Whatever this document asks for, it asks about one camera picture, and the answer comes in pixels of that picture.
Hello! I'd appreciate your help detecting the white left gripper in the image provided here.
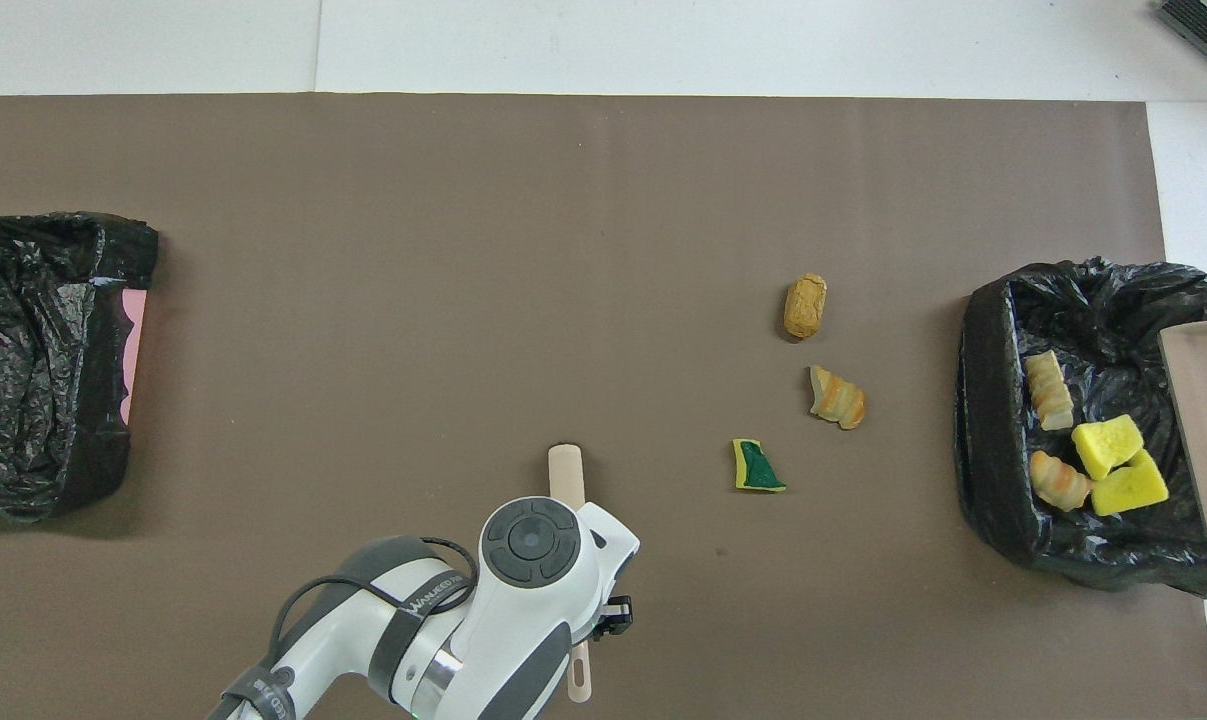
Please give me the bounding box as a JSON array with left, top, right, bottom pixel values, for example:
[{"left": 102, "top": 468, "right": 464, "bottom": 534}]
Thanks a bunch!
[{"left": 571, "top": 500, "right": 642, "bottom": 642}]

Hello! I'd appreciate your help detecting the beige hand brush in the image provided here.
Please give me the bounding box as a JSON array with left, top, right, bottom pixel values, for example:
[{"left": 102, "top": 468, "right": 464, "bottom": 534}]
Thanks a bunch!
[{"left": 548, "top": 443, "right": 595, "bottom": 703}]

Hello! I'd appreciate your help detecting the brown bread roll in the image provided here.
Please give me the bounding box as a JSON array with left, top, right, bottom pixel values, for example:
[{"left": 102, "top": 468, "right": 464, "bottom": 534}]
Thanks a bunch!
[{"left": 783, "top": 273, "right": 829, "bottom": 341}]

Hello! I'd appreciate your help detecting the orange striped croissant piece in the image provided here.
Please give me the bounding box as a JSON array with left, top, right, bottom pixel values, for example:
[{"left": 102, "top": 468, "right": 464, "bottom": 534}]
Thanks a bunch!
[{"left": 1029, "top": 450, "right": 1094, "bottom": 513}]

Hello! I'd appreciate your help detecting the pale bread piece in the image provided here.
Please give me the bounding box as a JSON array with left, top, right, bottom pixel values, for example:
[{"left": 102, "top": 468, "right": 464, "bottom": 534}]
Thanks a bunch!
[{"left": 1023, "top": 350, "right": 1077, "bottom": 433}]

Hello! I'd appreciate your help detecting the bin covered by black bag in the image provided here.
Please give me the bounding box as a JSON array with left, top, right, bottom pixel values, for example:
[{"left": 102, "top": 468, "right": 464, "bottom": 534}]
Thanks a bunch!
[{"left": 953, "top": 257, "right": 1207, "bottom": 599}]

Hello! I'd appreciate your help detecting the pink bin with black bag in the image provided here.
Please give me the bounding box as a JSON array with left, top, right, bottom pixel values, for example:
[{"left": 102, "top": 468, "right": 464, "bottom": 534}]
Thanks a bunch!
[{"left": 0, "top": 211, "right": 160, "bottom": 523}]

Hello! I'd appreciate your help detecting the green and yellow sponge piece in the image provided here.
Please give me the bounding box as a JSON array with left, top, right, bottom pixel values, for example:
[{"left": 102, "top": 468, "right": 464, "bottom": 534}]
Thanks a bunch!
[{"left": 731, "top": 438, "right": 788, "bottom": 493}]

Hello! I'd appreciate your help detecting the tan striped croissant piece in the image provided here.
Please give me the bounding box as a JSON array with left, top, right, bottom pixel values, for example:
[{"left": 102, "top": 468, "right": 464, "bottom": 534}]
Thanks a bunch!
[{"left": 808, "top": 364, "right": 867, "bottom": 431}]

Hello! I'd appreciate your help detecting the brown paper table mat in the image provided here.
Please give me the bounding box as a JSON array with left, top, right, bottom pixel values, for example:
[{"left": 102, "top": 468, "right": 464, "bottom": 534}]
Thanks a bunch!
[{"left": 0, "top": 93, "right": 1207, "bottom": 720}]

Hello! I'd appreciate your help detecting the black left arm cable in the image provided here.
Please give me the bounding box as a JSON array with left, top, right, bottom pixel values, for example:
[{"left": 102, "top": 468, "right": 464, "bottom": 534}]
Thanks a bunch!
[{"left": 268, "top": 537, "right": 480, "bottom": 701}]

